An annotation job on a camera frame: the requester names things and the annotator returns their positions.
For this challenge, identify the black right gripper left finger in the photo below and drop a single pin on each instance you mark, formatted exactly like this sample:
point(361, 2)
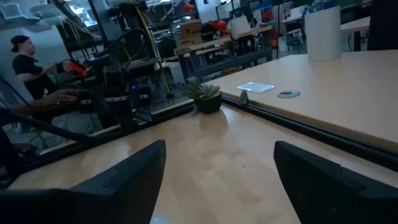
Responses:
point(124, 196)

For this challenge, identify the red tool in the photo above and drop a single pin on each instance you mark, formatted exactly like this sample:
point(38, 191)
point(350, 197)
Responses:
point(219, 26)

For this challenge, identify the black frame strut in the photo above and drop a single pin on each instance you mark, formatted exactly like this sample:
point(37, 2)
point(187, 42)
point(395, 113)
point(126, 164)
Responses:
point(46, 127)

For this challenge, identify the cardboard box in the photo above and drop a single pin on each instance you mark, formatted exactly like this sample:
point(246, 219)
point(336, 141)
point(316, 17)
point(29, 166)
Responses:
point(190, 32)

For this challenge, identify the person's hand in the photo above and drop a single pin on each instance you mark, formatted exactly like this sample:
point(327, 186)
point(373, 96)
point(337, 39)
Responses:
point(59, 96)

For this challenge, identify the person's forearm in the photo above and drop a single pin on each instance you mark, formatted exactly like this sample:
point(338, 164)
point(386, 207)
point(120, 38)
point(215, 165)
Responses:
point(28, 108)

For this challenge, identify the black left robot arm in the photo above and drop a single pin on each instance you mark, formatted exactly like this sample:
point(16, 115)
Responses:
point(136, 93)

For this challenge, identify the dark grey rail clamp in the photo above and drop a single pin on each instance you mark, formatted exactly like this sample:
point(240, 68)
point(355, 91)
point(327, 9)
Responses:
point(243, 98)

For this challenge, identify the black divider panel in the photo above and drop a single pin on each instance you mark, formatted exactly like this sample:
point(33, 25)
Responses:
point(384, 25)

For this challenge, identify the white container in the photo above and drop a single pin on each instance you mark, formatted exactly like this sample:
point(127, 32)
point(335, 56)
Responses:
point(240, 26)

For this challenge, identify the grey round disc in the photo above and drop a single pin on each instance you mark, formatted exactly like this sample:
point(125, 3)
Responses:
point(289, 94)

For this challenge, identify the grey metal workbench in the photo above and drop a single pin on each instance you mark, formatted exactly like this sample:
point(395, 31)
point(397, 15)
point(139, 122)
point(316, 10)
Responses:
point(224, 49)

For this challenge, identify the succulent plant in black pot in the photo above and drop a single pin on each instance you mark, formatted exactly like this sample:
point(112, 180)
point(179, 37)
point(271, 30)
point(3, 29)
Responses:
point(206, 99)

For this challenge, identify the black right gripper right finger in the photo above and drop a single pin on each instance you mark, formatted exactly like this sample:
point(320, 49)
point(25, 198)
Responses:
point(326, 196)

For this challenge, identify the black table frame rail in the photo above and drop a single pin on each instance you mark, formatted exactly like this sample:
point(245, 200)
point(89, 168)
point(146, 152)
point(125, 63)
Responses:
point(311, 132)

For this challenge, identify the white cylinder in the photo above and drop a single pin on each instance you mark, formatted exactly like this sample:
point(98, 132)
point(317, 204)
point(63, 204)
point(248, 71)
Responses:
point(323, 34)

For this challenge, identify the person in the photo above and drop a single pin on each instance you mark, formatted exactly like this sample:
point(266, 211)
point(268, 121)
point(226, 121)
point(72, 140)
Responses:
point(26, 68)

